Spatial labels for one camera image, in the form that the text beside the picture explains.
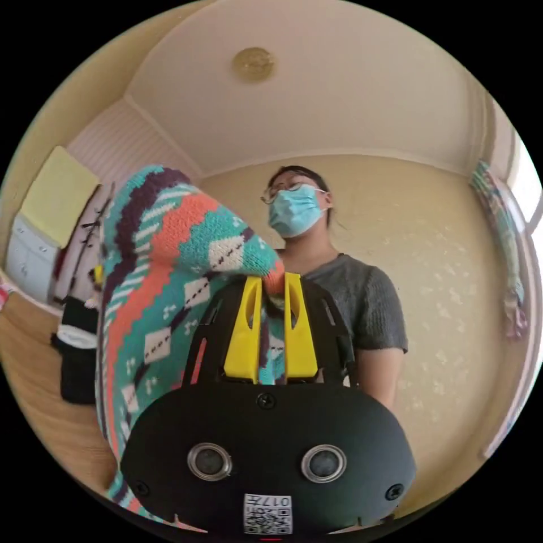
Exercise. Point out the bed with woven mat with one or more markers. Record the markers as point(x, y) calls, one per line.
point(38, 424)

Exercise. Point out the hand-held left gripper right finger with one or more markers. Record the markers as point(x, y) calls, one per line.
point(299, 343)

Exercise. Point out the round ceiling lamp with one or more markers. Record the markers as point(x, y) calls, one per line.
point(253, 64)

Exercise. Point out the patterned curtain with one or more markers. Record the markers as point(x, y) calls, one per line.
point(505, 237)

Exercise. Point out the green patterned knit sweater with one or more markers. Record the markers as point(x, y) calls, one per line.
point(140, 305)

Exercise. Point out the pile of clothes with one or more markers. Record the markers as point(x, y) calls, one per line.
point(78, 373)

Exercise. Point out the person's body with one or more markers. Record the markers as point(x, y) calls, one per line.
point(365, 305)

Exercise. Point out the white cupboard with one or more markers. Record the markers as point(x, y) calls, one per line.
point(29, 258)

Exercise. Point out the window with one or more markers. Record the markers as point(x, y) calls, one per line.
point(529, 191)

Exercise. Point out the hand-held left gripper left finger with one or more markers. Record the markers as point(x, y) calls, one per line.
point(244, 339)

